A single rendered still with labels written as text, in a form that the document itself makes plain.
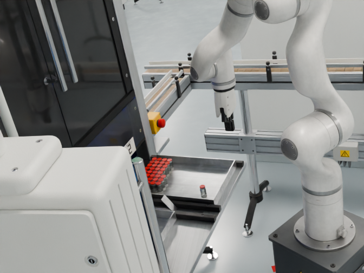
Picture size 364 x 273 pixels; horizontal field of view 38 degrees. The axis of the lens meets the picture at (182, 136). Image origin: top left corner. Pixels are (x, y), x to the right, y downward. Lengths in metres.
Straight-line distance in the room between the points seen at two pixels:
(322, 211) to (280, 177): 1.91
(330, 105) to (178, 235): 0.66
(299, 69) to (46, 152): 0.76
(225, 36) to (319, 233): 0.67
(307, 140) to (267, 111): 2.07
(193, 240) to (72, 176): 0.90
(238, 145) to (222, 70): 1.27
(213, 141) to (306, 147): 1.61
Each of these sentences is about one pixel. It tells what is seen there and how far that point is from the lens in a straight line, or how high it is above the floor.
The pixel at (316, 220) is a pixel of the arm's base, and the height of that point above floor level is 0.95.
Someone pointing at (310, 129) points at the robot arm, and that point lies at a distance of 1.48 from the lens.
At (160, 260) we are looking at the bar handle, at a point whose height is 1.23.
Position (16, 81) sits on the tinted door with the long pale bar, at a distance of 1.54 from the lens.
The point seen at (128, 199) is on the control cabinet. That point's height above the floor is 1.47.
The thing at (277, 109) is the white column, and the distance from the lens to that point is 3.50.
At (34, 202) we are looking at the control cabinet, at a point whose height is 1.54.
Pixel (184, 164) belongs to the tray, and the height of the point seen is 0.88.
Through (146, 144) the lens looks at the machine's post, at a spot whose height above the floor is 0.96.
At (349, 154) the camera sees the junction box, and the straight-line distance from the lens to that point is 2.81.
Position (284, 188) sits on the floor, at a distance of 3.45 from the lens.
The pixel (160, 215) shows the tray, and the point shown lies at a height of 0.89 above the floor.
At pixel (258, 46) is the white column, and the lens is 3.34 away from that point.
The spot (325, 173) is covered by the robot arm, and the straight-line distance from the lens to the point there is 1.55.
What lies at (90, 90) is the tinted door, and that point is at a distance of 1.83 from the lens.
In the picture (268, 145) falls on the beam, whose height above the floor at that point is 0.50.
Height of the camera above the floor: 2.00
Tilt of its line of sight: 29 degrees down
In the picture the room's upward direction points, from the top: 11 degrees counter-clockwise
